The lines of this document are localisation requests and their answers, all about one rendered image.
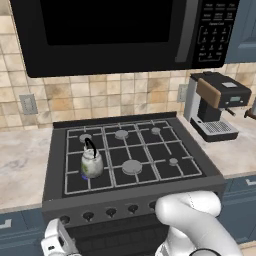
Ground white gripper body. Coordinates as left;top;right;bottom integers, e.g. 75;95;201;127
40;217;81;256

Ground blue drawer front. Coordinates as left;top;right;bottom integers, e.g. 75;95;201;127
222;174;256;202
0;208;45;236

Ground blue base cupboard door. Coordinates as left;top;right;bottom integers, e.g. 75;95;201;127
0;229;45;256
217;195;256;245

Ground black oven door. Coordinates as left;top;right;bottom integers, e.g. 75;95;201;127
65;213;174;256

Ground dark grey gas stove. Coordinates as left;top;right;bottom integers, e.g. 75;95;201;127
41;111;227;256

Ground black microwave oven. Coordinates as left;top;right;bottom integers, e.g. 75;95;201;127
9;0;241;79

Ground black and white coffee machine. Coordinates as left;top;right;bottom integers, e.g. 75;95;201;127
183;71;253;143

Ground white kettle with black handle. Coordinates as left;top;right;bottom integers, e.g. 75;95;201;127
79;136;105;180

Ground grey wall outlet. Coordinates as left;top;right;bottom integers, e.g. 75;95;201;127
18;93;39;116
176;83;190;104

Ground grey microwave door handle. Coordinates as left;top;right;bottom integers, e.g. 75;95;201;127
175;0;200;64

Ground blue wall cupboard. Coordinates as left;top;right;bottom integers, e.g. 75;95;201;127
223;0;256;65

